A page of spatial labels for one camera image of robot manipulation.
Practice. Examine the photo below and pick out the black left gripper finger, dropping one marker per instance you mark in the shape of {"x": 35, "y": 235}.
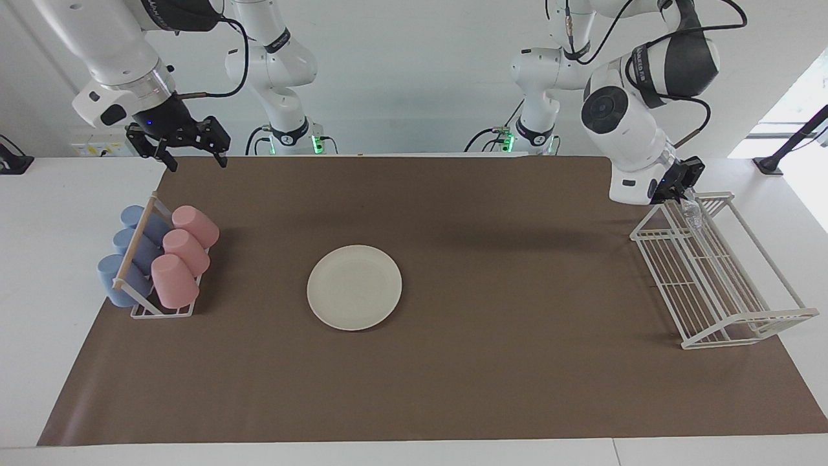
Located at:
{"x": 687, "y": 193}

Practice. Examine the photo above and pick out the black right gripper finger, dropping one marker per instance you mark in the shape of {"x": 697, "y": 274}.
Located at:
{"x": 169, "y": 159}
{"x": 221, "y": 158}

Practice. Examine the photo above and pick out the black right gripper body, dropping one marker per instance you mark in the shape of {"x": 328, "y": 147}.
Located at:
{"x": 165, "y": 123}

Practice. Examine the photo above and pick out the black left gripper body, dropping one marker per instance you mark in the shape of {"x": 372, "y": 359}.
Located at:
{"x": 679, "y": 178}

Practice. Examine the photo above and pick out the silver glitter sponge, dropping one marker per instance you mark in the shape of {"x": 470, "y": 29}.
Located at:
{"x": 693, "y": 217}

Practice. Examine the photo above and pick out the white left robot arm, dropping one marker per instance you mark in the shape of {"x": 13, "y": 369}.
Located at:
{"x": 621, "y": 116}

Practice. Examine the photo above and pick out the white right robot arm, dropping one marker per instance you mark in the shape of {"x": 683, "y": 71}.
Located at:
{"x": 110, "y": 45}

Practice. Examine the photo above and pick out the cream round plate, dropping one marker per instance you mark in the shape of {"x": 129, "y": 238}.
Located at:
{"x": 354, "y": 287}

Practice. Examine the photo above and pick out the blue plastic cup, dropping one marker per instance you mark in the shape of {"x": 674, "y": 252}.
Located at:
{"x": 155, "y": 226}
{"x": 110, "y": 278}
{"x": 145, "y": 251}

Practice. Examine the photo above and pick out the pink plastic cup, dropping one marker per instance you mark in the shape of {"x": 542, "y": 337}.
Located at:
{"x": 187, "y": 251}
{"x": 197, "y": 225}
{"x": 173, "y": 281}

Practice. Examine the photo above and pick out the black mounting stand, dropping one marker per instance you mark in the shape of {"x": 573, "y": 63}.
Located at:
{"x": 786, "y": 145}

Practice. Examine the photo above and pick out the black table clamp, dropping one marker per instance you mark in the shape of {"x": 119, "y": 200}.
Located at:
{"x": 13, "y": 162}

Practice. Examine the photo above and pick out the brown table mat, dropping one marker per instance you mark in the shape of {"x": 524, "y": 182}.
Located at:
{"x": 491, "y": 375}

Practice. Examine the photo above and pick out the white wall socket box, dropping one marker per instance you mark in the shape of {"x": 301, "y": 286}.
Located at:
{"x": 97, "y": 147}

